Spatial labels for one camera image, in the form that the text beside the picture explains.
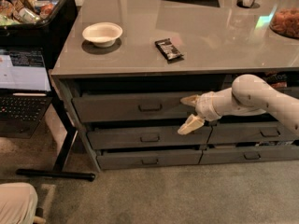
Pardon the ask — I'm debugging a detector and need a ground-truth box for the black laptop computer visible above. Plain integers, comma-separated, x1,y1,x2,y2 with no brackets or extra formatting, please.
0,49,51,138

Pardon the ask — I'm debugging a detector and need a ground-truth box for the clear jar of snacks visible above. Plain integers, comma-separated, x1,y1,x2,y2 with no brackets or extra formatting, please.
270,0,299,39

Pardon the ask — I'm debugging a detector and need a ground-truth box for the black candy bar wrapper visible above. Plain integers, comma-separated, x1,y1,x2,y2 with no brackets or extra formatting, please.
154,38,183,61

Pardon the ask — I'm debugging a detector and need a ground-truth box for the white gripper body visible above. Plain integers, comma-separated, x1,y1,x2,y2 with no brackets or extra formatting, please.
195,91,221,121

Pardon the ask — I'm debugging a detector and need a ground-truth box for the white paper bowl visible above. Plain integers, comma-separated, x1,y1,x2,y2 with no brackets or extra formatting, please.
82,22,122,48

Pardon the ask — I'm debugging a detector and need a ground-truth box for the person's beige trouser knee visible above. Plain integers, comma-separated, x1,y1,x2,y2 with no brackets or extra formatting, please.
0,182,38,224

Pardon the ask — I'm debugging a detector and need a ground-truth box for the black bin of groceries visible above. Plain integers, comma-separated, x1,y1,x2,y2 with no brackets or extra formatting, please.
0,0,78,70

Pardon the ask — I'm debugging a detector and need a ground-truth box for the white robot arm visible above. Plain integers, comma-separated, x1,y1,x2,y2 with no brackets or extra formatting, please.
178,74,299,135

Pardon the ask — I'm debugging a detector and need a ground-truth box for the black laptop stand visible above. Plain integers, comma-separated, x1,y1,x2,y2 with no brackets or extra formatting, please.
16,91,97,182

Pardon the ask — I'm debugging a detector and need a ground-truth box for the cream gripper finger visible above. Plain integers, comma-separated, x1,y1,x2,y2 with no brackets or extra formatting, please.
180,95,200,107
178,114,205,135

